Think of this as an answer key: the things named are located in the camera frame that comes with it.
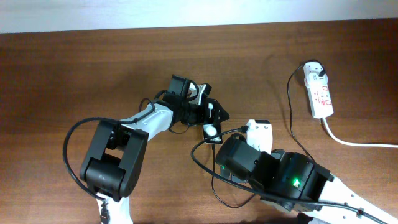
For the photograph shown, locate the black smartphone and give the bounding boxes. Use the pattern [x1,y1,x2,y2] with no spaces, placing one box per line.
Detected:
[203,103,221,139]

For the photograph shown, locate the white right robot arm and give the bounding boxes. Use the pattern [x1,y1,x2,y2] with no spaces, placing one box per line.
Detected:
[215,135,397,223]

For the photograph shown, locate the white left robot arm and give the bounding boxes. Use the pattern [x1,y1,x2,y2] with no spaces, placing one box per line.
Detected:
[79,92,229,223]

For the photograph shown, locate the white power strip red labels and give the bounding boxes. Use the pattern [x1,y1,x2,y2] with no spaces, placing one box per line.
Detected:
[307,84,334,119]

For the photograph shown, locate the white power strip cord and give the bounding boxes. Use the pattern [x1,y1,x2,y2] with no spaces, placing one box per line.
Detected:
[320,116,398,149]

